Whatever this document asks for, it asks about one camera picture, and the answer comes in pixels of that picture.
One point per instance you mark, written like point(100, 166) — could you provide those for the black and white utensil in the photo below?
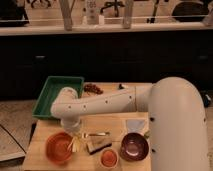
point(122, 86)

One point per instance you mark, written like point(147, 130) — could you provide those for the red-orange bowl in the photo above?
point(56, 148)

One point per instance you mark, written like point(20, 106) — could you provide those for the dark purple pan green handle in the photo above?
point(134, 147)

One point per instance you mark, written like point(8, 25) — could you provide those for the green plastic tray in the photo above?
point(49, 92)

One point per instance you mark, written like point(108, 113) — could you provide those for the yellow banana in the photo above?
point(74, 145)

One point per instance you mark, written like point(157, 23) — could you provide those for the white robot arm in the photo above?
point(178, 131)

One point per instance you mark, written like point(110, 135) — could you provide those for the small white bowl orange inside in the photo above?
point(108, 158)

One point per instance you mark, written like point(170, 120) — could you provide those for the bunch of red grapes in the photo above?
point(92, 88)

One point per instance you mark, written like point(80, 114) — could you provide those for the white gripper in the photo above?
point(71, 126)

